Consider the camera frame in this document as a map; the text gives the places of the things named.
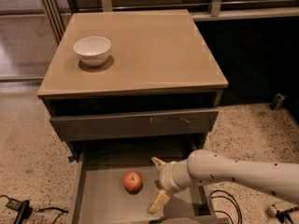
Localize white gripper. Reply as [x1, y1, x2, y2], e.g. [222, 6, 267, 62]
[148, 157, 192, 214]

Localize red apple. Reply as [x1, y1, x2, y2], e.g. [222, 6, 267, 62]
[123, 171, 142, 192]

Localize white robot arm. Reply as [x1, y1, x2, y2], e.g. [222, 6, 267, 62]
[148, 149, 299, 214]

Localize open grey middle drawer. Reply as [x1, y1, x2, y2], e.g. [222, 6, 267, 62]
[69, 139, 229, 224]

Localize grey drawer cabinet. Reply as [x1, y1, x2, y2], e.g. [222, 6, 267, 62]
[37, 10, 228, 157]

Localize blue tape piece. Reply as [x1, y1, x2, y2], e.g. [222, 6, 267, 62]
[67, 156, 75, 162]

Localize white power strip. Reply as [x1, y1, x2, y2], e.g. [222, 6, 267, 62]
[266, 202, 299, 217]

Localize small grey floor device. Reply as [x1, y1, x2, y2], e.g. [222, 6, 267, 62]
[269, 93, 286, 110]

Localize black power adapter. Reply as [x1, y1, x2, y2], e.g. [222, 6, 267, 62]
[6, 198, 33, 224]

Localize white ceramic bowl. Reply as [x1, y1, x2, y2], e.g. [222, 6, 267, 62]
[73, 36, 111, 67]

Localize black looped cable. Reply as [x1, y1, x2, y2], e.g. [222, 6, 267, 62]
[209, 189, 243, 224]

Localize metal railing frame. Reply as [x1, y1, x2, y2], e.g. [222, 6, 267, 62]
[41, 0, 299, 40]

